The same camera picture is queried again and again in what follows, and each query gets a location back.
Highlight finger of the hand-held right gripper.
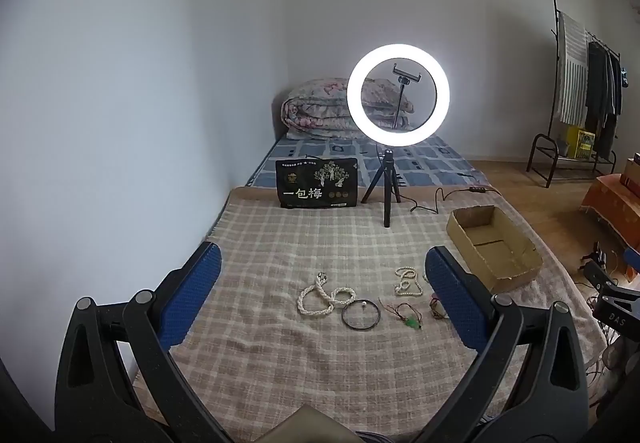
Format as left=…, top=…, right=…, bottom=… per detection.
left=584, top=247, right=640, bottom=305

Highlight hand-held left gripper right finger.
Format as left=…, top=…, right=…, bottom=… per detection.
left=424, top=245, right=591, bottom=443

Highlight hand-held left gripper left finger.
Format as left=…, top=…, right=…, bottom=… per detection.
left=54, top=240, right=236, bottom=443

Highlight thin pearl necklace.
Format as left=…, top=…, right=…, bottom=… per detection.
left=393, top=266, right=428, bottom=297

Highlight braided pearl necklace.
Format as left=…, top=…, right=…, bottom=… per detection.
left=297, top=271, right=357, bottom=319

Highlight small black floor tripod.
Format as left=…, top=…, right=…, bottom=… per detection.
left=580, top=243, right=608, bottom=269

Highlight orange cloth covered table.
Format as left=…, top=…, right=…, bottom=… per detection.
left=580, top=173, right=640, bottom=264

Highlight tan cardboard box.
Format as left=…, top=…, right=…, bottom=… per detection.
left=620, top=153, right=640, bottom=196

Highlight blue patterned bedsheet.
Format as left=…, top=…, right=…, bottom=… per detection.
left=245, top=130, right=488, bottom=189

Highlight yellow box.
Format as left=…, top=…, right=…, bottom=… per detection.
left=575, top=128, right=596, bottom=160

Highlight black clothes rack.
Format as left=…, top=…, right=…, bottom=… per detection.
left=526, top=0, right=623, bottom=188

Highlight black snack bag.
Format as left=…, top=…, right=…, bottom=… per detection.
left=275, top=157, right=359, bottom=211

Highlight dark hanging clothes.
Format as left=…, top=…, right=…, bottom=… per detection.
left=585, top=40, right=623, bottom=159

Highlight striped towel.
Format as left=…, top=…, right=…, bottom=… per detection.
left=556, top=10, right=588, bottom=124

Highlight folded floral quilt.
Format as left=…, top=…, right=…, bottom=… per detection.
left=280, top=77, right=416, bottom=140

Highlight red cord bracelet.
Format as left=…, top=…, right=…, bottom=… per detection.
left=429, top=295, right=451, bottom=321

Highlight red cord green pendant necklace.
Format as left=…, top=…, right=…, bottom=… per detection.
left=378, top=298, right=426, bottom=330

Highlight black ring light cable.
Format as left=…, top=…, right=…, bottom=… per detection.
left=410, top=172, right=501, bottom=214

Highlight white ring light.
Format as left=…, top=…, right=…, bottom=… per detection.
left=347, top=43, right=451, bottom=144

